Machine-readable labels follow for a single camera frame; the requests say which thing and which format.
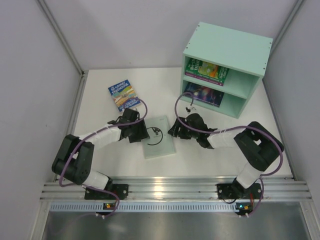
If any pale green booklet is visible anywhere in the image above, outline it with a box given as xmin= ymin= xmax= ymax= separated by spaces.
xmin=141 ymin=115 xmax=176 ymax=159

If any dark galaxy cover book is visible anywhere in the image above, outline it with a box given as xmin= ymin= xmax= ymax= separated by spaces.
xmin=184 ymin=82 xmax=224 ymax=108

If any blue treehouse book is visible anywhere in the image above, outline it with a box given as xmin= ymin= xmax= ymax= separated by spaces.
xmin=108 ymin=79 xmax=141 ymax=112

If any purple 117-storey treehouse book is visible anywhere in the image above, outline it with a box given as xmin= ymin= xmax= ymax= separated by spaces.
xmin=184 ymin=72 xmax=224 ymax=86

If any green 104-storey treehouse book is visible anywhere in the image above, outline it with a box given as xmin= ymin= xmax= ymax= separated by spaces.
xmin=185 ymin=58 xmax=230 ymax=83

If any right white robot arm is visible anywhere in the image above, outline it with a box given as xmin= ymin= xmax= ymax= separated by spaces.
xmin=168 ymin=113 xmax=284 ymax=193

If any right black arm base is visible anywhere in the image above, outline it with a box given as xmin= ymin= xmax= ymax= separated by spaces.
xmin=216 ymin=178 xmax=263 ymax=201

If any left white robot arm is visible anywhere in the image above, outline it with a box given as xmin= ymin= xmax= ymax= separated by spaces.
xmin=51 ymin=108 xmax=149 ymax=191

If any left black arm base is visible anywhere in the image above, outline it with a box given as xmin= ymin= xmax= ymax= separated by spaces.
xmin=84 ymin=184 xmax=129 ymax=200

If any mint green wooden shelf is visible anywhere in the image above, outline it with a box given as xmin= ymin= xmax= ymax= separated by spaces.
xmin=180 ymin=22 xmax=273 ymax=119

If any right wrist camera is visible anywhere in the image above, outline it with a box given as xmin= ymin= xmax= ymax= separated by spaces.
xmin=185 ymin=106 xmax=197 ymax=114

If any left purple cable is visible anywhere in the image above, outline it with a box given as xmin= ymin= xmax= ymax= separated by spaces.
xmin=58 ymin=98 xmax=148 ymax=218

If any perforated cable duct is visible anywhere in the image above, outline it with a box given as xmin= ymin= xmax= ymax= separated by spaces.
xmin=50 ymin=202 xmax=249 ymax=213

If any aluminium mounting rail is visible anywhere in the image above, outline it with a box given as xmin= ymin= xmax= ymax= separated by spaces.
xmin=39 ymin=159 xmax=313 ymax=201

